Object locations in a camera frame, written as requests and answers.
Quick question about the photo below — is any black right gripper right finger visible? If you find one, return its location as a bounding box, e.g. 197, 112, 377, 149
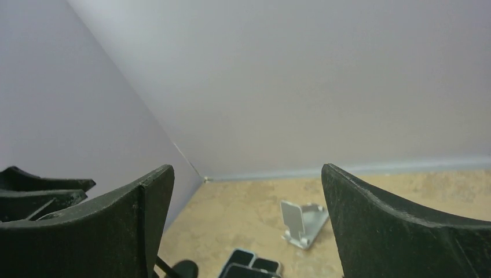
321, 163, 490, 277

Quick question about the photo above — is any purple case phone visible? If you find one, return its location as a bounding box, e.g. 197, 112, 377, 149
222, 264, 282, 278

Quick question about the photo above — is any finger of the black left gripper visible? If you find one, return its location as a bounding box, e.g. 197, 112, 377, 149
1, 166, 96, 192
1, 189, 87, 222

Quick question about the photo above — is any black round base phone stand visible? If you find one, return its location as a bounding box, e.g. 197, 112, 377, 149
155, 257, 199, 278

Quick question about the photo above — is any white case phone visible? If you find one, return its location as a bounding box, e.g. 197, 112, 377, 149
251, 257, 282, 275

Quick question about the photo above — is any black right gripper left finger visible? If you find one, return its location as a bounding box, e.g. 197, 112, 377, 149
1, 165, 175, 277

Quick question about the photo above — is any blue case phone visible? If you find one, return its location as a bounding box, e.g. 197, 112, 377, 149
218, 248, 257, 278

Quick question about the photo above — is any silver metal phone stand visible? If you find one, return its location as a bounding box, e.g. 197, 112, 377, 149
280, 200, 329, 250

